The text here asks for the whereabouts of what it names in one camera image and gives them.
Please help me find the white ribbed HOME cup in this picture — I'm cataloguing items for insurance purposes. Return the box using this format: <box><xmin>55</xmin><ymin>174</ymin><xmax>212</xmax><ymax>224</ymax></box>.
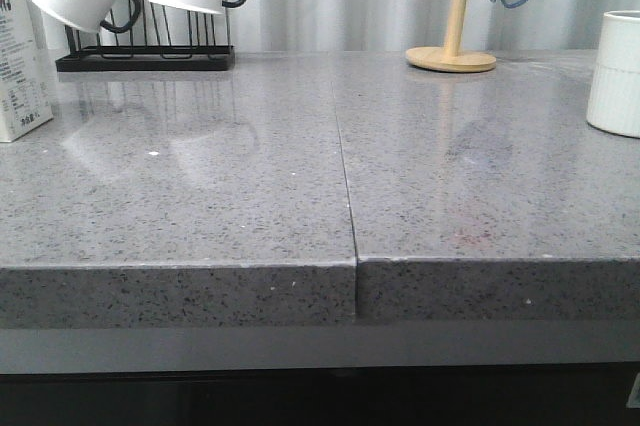
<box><xmin>586</xmin><ymin>10</ymin><xmax>639</xmax><ymax>138</ymax></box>

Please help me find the blue white milk carton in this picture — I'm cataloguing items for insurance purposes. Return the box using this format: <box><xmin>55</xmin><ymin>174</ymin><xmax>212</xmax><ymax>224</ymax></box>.
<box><xmin>1</xmin><ymin>0</ymin><xmax>53</xmax><ymax>143</ymax></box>

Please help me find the wooden mug tree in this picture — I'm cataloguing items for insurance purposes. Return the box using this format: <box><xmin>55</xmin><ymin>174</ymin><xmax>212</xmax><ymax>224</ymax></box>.
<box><xmin>405</xmin><ymin>0</ymin><xmax>496</xmax><ymax>73</ymax></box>

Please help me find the black wire mug rack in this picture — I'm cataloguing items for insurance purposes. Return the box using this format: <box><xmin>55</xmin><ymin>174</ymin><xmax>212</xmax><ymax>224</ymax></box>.
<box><xmin>55</xmin><ymin>0</ymin><xmax>235</xmax><ymax>72</ymax></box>

